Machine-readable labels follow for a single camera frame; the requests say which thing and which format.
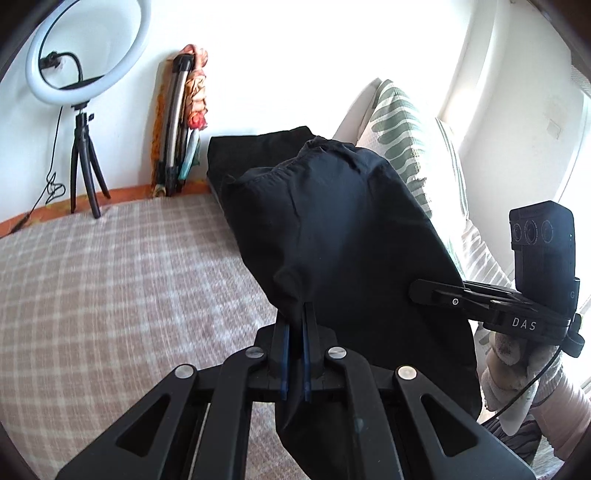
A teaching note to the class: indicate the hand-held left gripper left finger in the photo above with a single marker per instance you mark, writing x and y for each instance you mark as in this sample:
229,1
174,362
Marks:
285,364

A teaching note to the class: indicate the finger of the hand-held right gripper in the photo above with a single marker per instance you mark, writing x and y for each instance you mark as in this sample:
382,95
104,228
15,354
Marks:
443,295

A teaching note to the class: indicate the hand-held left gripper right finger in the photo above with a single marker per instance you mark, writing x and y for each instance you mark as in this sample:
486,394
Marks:
305,364

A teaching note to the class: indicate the black pants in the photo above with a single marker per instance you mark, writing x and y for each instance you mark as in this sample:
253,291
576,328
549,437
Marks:
360,230

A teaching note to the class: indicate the person's right forearm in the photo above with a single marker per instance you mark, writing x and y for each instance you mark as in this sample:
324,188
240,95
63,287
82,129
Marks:
568,406

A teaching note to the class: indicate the person's right hand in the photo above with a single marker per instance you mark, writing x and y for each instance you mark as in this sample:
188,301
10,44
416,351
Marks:
508,374

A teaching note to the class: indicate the green leaf print pillow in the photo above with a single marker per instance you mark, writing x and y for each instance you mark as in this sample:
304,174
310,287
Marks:
401,138

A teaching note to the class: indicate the dark patterned cloth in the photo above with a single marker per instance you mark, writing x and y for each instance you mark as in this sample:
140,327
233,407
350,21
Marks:
517,441

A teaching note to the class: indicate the plaid beige blanket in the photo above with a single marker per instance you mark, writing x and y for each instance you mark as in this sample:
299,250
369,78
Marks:
115,286

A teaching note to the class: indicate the white pillow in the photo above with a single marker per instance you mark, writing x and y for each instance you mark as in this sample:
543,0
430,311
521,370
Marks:
348,122

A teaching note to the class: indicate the pale blue rolled item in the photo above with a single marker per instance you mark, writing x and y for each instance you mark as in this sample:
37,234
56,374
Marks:
188,159

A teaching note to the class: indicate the folded stand with orange cloth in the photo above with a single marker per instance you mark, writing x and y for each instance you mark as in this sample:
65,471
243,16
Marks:
198,92

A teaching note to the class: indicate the black tripod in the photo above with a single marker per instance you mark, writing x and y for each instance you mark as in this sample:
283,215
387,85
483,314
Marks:
82,152

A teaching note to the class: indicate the wall socket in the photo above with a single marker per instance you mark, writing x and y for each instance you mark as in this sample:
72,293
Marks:
553,128

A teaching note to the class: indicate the folded metal frame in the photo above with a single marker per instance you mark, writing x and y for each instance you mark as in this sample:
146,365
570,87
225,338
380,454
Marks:
174,115

